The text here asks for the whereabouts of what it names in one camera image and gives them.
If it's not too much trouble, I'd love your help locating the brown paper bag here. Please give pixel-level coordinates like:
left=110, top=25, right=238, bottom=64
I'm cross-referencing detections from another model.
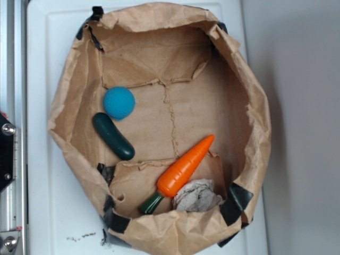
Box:
left=48, top=2, right=271, bottom=254

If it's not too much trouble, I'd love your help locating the blue foam ball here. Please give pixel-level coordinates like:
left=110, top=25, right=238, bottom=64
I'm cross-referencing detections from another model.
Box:
left=103, top=87, right=135, bottom=121

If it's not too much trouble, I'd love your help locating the black mounting bracket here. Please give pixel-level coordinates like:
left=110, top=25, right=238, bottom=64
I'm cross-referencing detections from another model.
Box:
left=0, top=112, right=16, bottom=192

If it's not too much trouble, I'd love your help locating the orange toy carrot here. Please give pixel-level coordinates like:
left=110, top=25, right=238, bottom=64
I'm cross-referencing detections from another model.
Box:
left=139, top=134, right=215, bottom=215

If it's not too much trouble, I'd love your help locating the metal rail frame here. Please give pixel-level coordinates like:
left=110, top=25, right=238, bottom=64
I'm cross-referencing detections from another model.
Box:
left=1, top=1, right=29, bottom=254

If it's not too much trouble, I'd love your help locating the crumpled white paper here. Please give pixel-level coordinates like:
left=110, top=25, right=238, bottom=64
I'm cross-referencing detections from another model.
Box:
left=172, top=178, right=225, bottom=213

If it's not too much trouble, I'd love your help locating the white plastic tray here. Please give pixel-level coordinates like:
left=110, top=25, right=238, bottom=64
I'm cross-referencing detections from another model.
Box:
left=27, top=1, right=269, bottom=254

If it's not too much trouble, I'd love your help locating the dark green toy cucumber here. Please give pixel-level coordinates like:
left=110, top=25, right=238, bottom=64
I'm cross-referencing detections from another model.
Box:
left=92, top=113, right=135, bottom=160

